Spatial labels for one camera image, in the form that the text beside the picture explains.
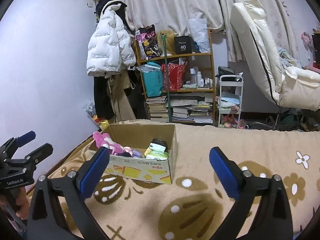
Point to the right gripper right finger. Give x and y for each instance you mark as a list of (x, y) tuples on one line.
[(273, 219)]

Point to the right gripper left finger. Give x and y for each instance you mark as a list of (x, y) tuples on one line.
[(46, 219)]

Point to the pink bear plush toy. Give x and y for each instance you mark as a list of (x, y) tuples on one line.
[(104, 140)]

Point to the purple-haired doll plush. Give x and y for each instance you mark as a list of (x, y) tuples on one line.
[(135, 152)]

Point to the yellow dog plush toy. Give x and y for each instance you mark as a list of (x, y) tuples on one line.
[(147, 151)]

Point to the green tissue pack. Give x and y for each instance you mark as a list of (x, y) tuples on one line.
[(157, 155)]

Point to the black tissue pack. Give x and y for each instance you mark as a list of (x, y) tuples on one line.
[(158, 145)]

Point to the person's left hand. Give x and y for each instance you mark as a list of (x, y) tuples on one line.
[(22, 202)]

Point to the beige flower-pattern blanket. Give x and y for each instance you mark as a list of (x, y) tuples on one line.
[(194, 205)]

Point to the clear bag of toys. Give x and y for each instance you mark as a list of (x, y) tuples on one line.
[(89, 108)]

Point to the open cardboard box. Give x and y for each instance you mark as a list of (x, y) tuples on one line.
[(138, 137)]

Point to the beige trench coat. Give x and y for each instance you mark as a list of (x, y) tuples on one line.
[(116, 86)]

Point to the cream reclining chair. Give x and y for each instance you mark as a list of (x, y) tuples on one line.
[(285, 86)]

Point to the white rolling cart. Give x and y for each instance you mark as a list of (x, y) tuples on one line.
[(229, 100)]

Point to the stack of books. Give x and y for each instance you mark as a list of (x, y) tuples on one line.
[(157, 107)]

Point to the white puffer jacket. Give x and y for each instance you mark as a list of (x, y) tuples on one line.
[(109, 48)]

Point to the wooden bookshelf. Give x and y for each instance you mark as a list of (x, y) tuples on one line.
[(194, 102)]

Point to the teal shopping bag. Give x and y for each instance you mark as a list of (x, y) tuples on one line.
[(152, 78)]

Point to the red shopping bag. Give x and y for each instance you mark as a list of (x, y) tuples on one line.
[(176, 75)]

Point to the pink headphones on stand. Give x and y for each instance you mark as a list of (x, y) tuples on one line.
[(308, 44)]

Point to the black computer monitor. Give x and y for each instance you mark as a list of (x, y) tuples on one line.
[(316, 45)]

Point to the black box marked 40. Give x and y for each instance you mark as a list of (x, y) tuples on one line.
[(182, 45)]

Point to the green pole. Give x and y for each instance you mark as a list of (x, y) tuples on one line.
[(167, 76)]

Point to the white plastic bag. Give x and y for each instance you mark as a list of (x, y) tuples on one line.
[(197, 28)]

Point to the floral beige curtain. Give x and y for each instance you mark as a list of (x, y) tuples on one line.
[(173, 15)]

